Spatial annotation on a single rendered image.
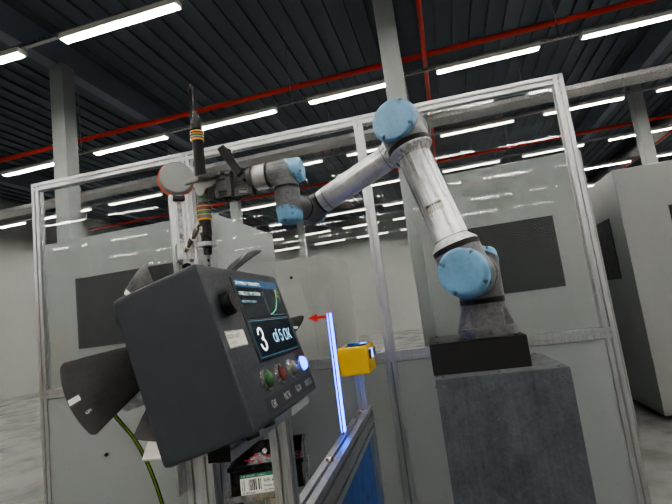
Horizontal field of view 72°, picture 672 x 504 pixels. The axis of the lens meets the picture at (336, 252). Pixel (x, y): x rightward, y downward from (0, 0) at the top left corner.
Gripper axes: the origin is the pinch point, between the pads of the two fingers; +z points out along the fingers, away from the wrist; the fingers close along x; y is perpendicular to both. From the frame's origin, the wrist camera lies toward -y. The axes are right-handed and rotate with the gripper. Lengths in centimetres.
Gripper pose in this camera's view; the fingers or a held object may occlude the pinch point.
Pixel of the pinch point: (193, 183)
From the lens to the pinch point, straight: 152.0
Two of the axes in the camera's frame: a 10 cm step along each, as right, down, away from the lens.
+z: -9.7, 1.5, 1.9
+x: 2.0, 1.1, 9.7
